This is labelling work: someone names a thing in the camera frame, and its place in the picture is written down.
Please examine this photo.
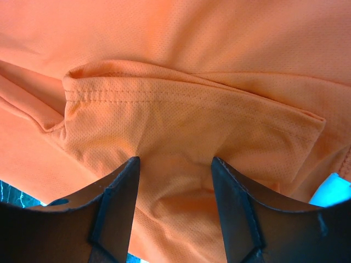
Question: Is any black marbled table mat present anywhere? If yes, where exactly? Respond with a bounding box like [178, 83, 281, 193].
[1, 181, 46, 208]

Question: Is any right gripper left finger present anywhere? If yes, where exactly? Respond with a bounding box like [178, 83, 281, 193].
[1, 157, 140, 262]

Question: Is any orange t shirt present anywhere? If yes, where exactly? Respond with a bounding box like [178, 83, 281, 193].
[1, 1, 350, 262]

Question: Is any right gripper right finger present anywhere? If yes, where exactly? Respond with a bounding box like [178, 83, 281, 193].
[211, 157, 350, 262]

